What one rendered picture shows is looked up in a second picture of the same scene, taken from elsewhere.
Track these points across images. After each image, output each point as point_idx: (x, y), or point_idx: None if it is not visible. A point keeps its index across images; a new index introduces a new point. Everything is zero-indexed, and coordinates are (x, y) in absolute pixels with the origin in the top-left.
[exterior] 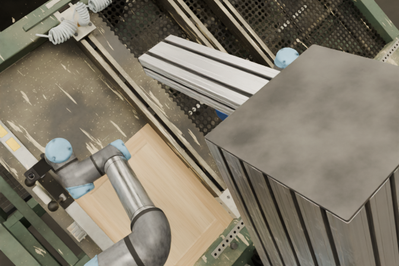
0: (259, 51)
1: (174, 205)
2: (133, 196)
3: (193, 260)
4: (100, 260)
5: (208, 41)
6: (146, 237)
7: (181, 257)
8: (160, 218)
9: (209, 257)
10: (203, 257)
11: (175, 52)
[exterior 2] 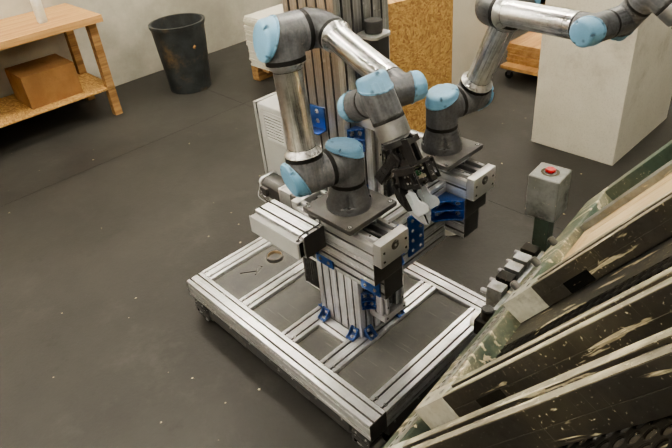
0: (501, 402)
1: None
2: (521, 2)
3: (563, 259)
4: None
5: (631, 292)
6: None
7: (577, 248)
8: (484, 1)
9: (542, 265)
10: (548, 260)
11: None
